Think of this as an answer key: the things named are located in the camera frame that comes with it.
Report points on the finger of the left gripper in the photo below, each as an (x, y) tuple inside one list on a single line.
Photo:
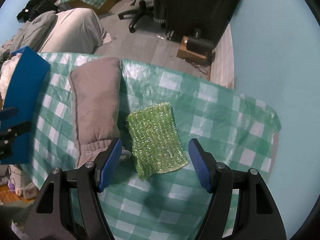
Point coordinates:
[(8, 113), (9, 136)]

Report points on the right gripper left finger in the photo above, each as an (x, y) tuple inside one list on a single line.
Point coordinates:
[(68, 207)]

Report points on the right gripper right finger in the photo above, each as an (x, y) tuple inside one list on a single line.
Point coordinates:
[(257, 215)]

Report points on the white mesh bath loofah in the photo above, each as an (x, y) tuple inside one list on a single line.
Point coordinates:
[(7, 71)]

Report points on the green scrub sponge cloth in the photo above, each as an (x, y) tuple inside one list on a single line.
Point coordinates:
[(156, 147)]

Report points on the blue cardboard box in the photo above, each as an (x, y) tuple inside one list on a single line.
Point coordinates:
[(23, 91)]

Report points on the green checkered tablecloth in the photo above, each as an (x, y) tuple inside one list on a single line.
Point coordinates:
[(237, 129)]

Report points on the grey quilted blanket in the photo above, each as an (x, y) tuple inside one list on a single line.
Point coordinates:
[(31, 34)]

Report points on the grey fleece sleeve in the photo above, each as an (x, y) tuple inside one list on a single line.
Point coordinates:
[(95, 88)]

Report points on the white draped sheet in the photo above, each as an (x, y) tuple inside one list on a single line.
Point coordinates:
[(76, 30)]

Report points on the black clothes pile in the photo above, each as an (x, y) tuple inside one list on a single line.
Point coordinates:
[(35, 8)]

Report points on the black cylinder speaker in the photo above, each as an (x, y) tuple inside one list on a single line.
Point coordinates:
[(198, 44)]

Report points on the small cardboard box on floor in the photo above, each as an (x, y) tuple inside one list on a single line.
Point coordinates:
[(184, 53)]

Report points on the black cabinet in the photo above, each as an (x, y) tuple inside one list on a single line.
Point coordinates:
[(211, 17)]

